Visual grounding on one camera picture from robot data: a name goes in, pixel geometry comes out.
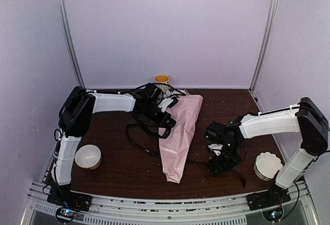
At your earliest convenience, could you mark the front aluminium rail base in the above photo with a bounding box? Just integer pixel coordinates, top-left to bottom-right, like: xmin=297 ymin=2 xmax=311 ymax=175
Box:
xmin=18 ymin=181 xmax=321 ymax=224

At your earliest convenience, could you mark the black lettered ribbon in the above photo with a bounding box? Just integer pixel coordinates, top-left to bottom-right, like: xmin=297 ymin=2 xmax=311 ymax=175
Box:
xmin=125 ymin=111 xmax=247 ymax=190

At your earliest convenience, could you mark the aluminium frame post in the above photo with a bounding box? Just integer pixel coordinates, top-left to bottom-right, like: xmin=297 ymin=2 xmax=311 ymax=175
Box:
xmin=249 ymin=0 xmax=279 ymax=93
xmin=57 ymin=0 xmax=86 ymax=88

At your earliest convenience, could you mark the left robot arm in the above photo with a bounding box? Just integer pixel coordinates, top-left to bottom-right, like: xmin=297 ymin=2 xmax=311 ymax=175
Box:
xmin=47 ymin=83 xmax=178 ymax=211

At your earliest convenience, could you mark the purple pink wrapping paper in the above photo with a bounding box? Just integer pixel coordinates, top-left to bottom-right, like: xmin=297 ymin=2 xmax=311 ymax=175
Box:
xmin=159 ymin=95 xmax=203 ymax=184

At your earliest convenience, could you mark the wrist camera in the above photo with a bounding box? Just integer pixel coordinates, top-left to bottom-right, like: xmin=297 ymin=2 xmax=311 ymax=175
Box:
xmin=158 ymin=97 xmax=178 ymax=112
xmin=207 ymin=144 xmax=223 ymax=156

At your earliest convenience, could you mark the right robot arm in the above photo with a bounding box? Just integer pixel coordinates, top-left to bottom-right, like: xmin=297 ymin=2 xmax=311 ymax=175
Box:
xmin=204 ymin=97 xmax=329 ymax=210

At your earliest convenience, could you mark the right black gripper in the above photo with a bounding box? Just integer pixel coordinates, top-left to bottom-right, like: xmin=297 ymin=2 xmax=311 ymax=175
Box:
xmin=209 ymin=142 xmax=241 ymax=178

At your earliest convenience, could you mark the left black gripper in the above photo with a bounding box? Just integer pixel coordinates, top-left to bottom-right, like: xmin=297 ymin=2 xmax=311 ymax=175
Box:
xmin=140 ymin=102 xmax=174 ymax=127

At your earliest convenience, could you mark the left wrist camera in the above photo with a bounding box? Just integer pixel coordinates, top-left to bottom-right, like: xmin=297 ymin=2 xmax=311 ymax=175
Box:
xmin=158 ymin=97 xmax=178 ymax=112

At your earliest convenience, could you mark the patterned mug orange inside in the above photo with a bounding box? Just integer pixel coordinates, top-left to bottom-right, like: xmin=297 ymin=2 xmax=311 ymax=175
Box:
xmin=154 ymin=75 xmax=170 ymax=91

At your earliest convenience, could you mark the right aluminium frame post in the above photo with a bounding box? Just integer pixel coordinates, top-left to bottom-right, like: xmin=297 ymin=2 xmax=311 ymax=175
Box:
xmin=249 ymin=0 xmax=279 ymax=93

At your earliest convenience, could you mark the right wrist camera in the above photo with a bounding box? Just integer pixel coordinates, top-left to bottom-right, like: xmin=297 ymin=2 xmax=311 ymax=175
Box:
xmin=207 ymin=144 xmax=223 ymax=156

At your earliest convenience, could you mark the left aluminium frame post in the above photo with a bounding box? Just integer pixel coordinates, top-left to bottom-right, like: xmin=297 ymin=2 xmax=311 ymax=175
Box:
xmin=57 ymin=0 xmax=86 ymax=88

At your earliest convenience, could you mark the white round bowl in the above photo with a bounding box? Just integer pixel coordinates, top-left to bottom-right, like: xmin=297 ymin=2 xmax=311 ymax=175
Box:
xmin=74 ymin=145 xmax=102 ymax=171

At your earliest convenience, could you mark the white scalloped bowl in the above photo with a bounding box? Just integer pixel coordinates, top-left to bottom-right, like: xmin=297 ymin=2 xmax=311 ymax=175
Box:
xmin=254 ymin=152 xmax=283 ymax=181

